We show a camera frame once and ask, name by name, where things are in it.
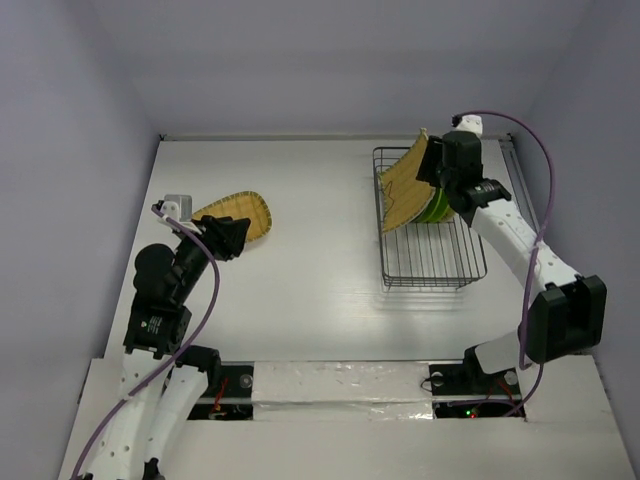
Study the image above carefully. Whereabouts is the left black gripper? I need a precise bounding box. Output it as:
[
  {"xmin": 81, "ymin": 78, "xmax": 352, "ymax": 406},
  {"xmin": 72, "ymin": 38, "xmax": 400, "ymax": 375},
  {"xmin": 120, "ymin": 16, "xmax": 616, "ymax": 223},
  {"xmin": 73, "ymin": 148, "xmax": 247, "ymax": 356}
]
[{"xmin": 173, "ymin": 213, "xmax": 249, "ymax": 300}]

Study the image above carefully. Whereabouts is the rounded bamboo tray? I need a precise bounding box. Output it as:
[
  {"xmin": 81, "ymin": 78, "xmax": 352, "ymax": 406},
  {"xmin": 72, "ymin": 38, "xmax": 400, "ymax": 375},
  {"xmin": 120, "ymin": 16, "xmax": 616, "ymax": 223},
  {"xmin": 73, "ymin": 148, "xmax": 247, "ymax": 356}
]
[{"xmin": 192, "ymin": 191, "xmax": 273, "ymax": 243}]

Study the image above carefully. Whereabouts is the square bamboo tray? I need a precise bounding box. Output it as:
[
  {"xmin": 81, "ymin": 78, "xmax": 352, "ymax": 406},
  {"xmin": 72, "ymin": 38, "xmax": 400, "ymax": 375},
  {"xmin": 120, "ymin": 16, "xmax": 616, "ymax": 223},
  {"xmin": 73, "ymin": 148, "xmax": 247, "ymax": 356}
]
[{"xmin": 378, "ymin": 128, "xmax": 435, "ymax": 234}]

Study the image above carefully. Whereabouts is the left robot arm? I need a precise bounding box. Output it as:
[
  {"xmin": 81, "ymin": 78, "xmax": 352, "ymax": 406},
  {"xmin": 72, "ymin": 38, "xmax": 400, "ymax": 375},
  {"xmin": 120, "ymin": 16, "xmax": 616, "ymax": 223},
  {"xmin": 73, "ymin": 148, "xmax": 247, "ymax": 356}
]
[{"xmin": 71, "ymin": 214, "xmax": 251, "ymax": 479}]

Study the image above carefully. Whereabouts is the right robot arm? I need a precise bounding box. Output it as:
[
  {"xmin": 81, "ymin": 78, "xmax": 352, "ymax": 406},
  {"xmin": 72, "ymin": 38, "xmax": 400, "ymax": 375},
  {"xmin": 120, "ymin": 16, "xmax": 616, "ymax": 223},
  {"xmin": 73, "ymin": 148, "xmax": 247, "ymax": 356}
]
[{"xmin": 416, "ymin": 130, "xmax": 607, "ymax": 392}]

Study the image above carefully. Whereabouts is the green plate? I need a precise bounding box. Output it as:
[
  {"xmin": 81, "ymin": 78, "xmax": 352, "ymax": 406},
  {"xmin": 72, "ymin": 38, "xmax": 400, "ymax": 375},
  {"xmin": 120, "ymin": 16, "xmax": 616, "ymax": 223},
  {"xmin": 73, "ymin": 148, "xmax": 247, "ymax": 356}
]
[{"xmin": 413, "ymin": 188, "xmax": 455, "ymax": 224}]

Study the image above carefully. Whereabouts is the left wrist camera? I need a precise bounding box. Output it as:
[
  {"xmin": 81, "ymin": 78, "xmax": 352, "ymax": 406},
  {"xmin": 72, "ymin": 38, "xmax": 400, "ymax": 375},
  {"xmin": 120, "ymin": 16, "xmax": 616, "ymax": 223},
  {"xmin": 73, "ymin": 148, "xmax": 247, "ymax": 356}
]
[{"xmin": 153, "ymin": 194, "xmax": 193, "ymax": 223}]

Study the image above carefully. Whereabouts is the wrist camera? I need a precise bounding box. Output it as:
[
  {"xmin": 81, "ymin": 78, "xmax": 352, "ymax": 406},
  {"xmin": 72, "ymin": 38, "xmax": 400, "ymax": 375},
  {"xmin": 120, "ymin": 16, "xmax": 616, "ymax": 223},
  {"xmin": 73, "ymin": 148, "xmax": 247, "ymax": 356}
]
[
  {"xmin": 153, "ymin": 194, "xmax": 193, "ymax": 223},
  {"xmin": 451, "ymin": 114, "xmax": 484, "ymax": 138}
]

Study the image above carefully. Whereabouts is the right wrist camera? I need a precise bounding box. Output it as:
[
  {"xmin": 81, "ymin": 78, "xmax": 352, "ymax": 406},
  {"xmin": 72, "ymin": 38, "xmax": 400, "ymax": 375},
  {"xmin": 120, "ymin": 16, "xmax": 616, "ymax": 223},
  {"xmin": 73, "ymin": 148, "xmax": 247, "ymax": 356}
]
[{"xmin": 451, "ymin": 114, "xmax": 484, "ymax": 138}]

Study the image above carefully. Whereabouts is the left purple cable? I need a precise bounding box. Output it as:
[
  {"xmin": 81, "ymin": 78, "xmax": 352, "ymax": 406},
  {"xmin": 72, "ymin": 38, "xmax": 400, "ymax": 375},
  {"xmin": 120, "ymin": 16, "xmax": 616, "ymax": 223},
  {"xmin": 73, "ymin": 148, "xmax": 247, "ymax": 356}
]
[{"xmin": 67, "ymin": 205, "xmax": 221, "ymax": 480}]

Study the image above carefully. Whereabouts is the black wire dish rack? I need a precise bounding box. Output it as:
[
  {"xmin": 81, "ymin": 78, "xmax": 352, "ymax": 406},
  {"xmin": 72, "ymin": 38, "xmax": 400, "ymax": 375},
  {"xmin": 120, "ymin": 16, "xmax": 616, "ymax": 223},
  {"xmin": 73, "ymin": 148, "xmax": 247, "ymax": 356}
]
[{"xmin": 372, "ymin": 146, "xmax": 488, "ymax": 292}]

